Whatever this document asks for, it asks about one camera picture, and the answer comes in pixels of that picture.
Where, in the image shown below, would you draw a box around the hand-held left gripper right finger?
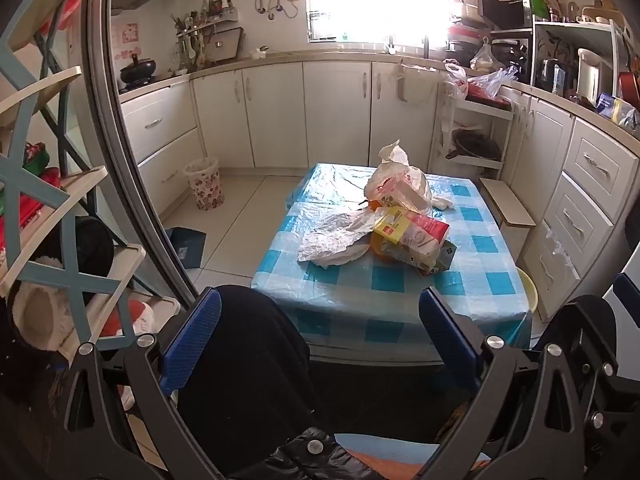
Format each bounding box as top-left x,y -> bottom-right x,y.
419,287 -> 588,480

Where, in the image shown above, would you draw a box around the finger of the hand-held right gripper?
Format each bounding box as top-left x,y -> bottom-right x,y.
613,273 -> 640,314
532,295 -> 626,376

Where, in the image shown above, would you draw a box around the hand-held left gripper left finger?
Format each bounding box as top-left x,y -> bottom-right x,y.
65,287 -> 223,480

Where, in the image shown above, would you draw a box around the person's black clothing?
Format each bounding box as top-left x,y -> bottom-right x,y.
172,284 -> 381,480

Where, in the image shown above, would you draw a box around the red white slipper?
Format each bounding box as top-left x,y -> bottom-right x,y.
107,300 -> 156,337

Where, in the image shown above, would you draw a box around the blue checked tablecloth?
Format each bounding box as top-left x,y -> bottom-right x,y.
251,162 -> 533,356

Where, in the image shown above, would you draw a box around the clear green snack packet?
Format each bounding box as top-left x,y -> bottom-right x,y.
372,237 -> 457,277

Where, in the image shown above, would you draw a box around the blue dustpan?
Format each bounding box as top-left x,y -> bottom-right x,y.
164,227 -> 207,268

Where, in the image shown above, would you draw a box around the cream kitchen base cabinet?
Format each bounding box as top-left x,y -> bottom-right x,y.
500,85 -> 640,322
120,80 -> 206,213
192,57 -> 441,171

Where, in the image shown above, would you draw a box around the blue and orange cloth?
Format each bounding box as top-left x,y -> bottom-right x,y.
335,432 -> 493,480

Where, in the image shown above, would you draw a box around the yellow red snack packet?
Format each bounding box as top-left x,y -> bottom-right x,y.
372,206 -> 451,260

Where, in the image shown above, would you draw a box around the black hat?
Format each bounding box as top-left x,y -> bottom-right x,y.
75,215 -> 116,292

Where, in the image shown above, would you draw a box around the cream wooden step stool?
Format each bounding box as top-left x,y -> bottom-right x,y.
479,176 -> 537,261

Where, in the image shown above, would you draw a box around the floral wastebasket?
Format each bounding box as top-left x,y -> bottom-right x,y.
183,157 -> 224,211

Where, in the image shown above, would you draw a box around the crumpled foil on plate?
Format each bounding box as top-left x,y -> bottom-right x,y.
298,208 -> 381,268

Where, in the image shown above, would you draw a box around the beige plush slipper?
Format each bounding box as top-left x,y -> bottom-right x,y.
10,255 -> 83,352

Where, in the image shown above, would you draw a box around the white red-print plastic bag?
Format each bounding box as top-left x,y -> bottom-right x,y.
363,140 -> 433,213

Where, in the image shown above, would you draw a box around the blue box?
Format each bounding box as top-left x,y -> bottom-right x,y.
595,92 -> 626,119

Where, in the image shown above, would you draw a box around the black lidded frying pan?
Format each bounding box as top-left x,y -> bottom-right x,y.
445,128 -> 502,162

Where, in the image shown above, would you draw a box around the red pan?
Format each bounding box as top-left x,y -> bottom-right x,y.
617,70 -> 640,107

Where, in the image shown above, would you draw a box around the white electric kettle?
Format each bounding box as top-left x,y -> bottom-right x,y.
577,49 -> 614,103

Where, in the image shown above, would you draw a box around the blue and cream shelf unit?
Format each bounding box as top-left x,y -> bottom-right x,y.
0,0 -> 181,361

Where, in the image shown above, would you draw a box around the black kettle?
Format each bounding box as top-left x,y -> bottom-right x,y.
535,57 -> 573,93

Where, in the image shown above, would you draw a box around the white shelf trolley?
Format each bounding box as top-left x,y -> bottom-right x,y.
430,94 -> 515,181

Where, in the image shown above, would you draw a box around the red green packet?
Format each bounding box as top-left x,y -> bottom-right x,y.
15,142 -> 62,196

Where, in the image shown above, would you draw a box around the clear plastic bag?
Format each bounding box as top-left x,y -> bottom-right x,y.
467,66 -> 520,98

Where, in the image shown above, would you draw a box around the white red hanging plastic bag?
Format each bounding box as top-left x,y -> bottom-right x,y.
442,62 -> 470,101

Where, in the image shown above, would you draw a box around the black toaster oven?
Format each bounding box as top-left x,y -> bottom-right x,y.
490,30 -> 533,83

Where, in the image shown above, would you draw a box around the white countertop rack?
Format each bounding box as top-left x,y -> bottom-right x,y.
530,15 -> 632,107

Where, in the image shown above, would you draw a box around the plastic bag with food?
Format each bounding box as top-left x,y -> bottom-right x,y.
470,37 -> 503,72

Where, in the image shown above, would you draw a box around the black wok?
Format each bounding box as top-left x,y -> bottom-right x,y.
119,54 -> 157,86

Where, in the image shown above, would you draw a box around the dark cutting board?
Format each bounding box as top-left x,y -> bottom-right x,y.
205,27 -> 245,63

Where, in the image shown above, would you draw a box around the utensil rack with utensils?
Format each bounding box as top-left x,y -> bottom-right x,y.
172,12 -> 211,71

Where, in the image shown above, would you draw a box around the stack of bowls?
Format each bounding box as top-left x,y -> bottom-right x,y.
445,2 -> 493,68

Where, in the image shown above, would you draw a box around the black microwave oven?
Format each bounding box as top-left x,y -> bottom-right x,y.
477,0 -> 533,31

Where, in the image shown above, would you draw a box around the row of seasoning bottles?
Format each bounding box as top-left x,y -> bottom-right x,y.
200,0 -> 236,22

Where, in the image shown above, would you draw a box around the kitchen window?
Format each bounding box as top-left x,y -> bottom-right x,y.
305,0 -> 453,46

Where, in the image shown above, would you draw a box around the metal door frame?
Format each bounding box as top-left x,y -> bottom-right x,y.
82,0 -> 211,311

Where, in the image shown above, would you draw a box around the pink wall stickers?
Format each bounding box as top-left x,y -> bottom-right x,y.
112,22 -> 141,59

